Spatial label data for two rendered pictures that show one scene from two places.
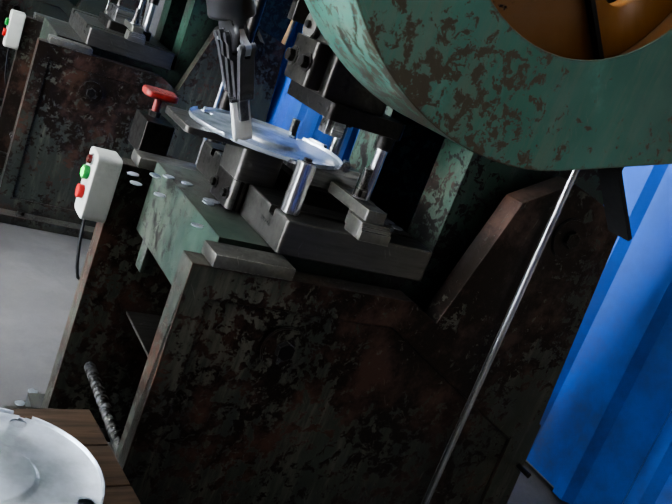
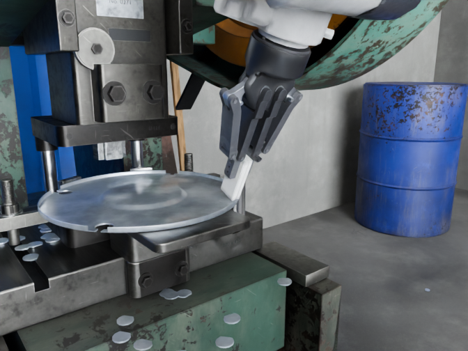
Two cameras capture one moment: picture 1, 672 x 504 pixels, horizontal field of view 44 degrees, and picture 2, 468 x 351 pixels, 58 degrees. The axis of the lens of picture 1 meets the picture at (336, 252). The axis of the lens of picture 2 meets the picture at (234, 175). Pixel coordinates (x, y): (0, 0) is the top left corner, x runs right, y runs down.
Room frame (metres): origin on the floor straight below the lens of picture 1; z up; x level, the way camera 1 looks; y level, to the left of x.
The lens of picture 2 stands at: (1.42, 0.82, 0.97)
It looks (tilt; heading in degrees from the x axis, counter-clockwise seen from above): 14 degrees down; 265
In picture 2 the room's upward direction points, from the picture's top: straight up
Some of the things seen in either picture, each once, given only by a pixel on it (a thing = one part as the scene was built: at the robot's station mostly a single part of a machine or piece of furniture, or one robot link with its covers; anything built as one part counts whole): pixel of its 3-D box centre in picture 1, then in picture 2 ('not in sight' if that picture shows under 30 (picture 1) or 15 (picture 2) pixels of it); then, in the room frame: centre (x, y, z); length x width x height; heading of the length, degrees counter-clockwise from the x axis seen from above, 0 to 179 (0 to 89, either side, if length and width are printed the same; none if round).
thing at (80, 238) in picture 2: (316, 185); (111, 212); (1.57, 0.08, 0.72); 0.20 x 0.16 x 0.03; 33
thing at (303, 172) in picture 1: (298, 185); (235, 193); (1.35, 0.10, 0.75); 0.03 x 0.03 x 0.10; 33
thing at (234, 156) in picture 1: (230, 165); (161, 246); (1.47, 0.23, 0.72); 0.25 x 0.14 x 0.14; 123
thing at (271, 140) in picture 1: (266, 137); (143, 195); (1.50, 0.19, 0.78); 0.29 x 0.29 x 0.01
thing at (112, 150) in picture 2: (331, 124); (110, 147); (1.56, 0.09, 0.84); 0.05 x 0.03 x 0.04; 33
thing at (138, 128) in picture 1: (143, 157); not in sight; (1.71, 0.45, 0.62); 0.10 x 0.06 x 0.20; 33
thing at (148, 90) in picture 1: (156, 107); not in sight; (1.72, 0.46, 0.72); 0.07 x 0.06 x 0.08; 123
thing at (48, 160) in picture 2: (338, 138); (49, 166); (1.67, 0.08, 0.81); 0.02 x 0.02 x 0.14
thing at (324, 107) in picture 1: (342, 115); (105, 133); (1.57, 0.08, 0.86); 0.20 x 0.16 x 0.05; 33
